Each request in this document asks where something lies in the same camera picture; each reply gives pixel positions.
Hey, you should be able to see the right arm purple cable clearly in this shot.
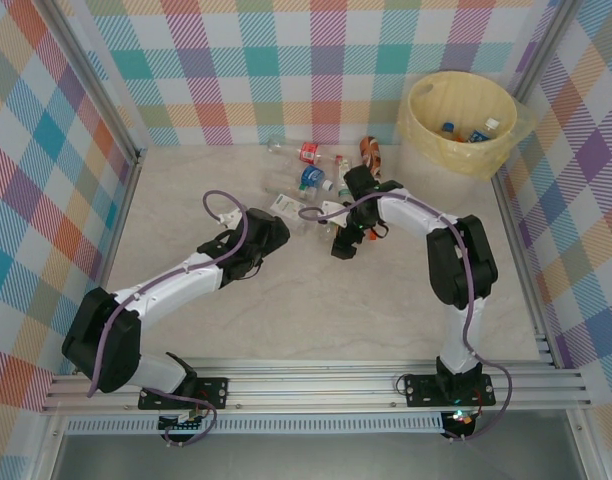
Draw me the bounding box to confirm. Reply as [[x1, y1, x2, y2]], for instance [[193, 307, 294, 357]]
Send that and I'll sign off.
[[298, 192, 513, 444]]

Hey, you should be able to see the left black mount plate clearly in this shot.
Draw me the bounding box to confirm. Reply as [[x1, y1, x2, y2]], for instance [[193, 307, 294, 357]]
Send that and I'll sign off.
[[138, 377, 231, 411]]

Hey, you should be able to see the left controller circuit board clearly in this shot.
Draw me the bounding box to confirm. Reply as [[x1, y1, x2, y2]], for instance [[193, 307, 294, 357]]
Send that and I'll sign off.
[[158, 410, 207, 434]]

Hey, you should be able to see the right controller circuit board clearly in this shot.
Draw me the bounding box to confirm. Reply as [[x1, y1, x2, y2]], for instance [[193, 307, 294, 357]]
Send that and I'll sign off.
[[443, 408, 480, 437]]

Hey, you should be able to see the small blue label bottle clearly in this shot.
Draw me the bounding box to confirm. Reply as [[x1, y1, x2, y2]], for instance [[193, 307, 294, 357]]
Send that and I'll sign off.
[[285, 165, 336, 194]]

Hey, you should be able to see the right black mount plate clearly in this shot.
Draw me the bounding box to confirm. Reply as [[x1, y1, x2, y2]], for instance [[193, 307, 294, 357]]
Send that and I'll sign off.
[[403, 372, 497, 407]]

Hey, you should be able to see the left aluminium side rail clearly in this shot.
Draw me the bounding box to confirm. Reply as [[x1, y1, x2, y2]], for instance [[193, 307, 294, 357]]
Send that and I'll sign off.
[[73, 147, 148, 374]]

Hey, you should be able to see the left aluminium frame post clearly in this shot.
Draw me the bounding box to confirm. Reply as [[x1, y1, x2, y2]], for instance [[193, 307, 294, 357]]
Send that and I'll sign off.
[[38, 0, 145, 164]]

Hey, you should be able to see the right aluminium frame post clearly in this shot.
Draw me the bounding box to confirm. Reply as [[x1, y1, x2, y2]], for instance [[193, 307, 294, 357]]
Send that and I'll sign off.
[[508, 0, 580, 99]]

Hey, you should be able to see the aluminium side rail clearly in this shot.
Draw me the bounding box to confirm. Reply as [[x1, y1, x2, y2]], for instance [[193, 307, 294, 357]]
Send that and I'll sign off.
[[73, 147, 148, 374], [490, 174, 557, 369]]

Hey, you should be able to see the controller circuit board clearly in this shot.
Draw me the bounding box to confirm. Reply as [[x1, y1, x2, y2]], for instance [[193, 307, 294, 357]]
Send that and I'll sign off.
[[443, 408, 480, 437], [158, 410, 207, 434]]

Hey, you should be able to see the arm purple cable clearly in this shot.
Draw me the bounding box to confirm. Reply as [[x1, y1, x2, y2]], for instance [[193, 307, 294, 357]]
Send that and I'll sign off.
[[85, 189, 220, 447], [298, 192, 513, 444]]

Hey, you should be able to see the clear bottle green cap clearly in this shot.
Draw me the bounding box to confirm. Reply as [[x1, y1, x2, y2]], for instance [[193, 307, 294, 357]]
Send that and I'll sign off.
[[264, 182, 310, 201]]

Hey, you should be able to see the white slotted cable duct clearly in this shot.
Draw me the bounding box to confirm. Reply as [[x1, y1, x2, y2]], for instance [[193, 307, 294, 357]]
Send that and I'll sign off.
[[65, 417, 445, 436]]

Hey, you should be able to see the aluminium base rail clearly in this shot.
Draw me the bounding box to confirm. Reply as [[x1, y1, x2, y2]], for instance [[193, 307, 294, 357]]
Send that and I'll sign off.
[[40, 357, 595, 414]]

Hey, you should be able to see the brown swirl drink bottle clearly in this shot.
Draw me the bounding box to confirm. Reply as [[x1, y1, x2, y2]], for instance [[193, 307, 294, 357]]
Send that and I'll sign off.
[[360, 135, 385, 179]]

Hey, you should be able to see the right aluminium side rail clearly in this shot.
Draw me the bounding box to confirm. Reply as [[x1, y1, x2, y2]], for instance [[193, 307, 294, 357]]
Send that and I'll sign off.
[[490, 174, 557, 369]]

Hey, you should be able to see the aluminium frame post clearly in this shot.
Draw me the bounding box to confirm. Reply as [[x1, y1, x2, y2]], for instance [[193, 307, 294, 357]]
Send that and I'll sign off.
[[508, 0, 580, 99], [38, 0, 145, 164]]

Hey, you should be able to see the black mount plate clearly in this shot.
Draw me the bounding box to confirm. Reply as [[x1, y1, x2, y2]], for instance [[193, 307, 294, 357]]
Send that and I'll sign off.
[[138, 377, 231, 411], [403, 372, 497, 407]]

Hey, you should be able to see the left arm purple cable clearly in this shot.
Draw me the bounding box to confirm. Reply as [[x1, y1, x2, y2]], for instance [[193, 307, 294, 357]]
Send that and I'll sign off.
[[85, 189, 220, 447]]

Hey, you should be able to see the yellow round bin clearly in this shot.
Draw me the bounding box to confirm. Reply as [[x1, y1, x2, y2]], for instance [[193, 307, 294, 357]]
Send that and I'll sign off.
[[394, 69, 520, 214]]

